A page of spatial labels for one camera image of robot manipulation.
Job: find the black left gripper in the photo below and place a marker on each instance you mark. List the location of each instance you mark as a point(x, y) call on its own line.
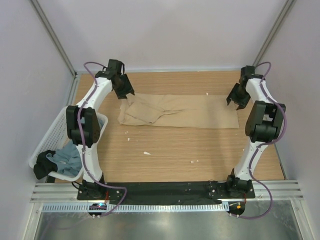
point(128, 89)

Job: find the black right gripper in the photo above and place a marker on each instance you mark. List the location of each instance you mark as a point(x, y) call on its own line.
point(242, 103)

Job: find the beige t shirt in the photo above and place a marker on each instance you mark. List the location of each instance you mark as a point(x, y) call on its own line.
point(182, 111)

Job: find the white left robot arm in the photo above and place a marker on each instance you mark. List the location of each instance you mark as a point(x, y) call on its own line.
point(83, 126)

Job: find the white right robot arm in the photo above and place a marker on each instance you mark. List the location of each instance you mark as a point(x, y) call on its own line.
point(265, 125)

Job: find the white plastic laundry basket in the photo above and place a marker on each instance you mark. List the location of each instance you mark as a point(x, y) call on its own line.
point(56, 138)

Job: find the blue grey t shirt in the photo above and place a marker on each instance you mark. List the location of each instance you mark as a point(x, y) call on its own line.
point(66, 161)

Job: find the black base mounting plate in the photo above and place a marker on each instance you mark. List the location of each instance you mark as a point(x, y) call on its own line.
point(167, 193)

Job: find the black t shirt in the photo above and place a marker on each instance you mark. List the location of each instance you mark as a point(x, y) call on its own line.
point(43, 165)

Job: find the aluminium frame rail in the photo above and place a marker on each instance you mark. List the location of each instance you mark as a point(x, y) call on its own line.
point(65, 192)

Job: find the left aluminium corner post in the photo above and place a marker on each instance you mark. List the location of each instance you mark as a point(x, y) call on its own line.
point(52, 35)

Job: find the aluminium corner post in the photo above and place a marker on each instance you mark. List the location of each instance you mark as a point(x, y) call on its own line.
point(52, 35)
point(279, 21)

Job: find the right aluminium corner post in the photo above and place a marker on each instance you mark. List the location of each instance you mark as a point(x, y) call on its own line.
point(279, 21)

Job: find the white slotted cable duct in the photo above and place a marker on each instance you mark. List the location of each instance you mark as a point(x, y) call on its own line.
point(98, 207)

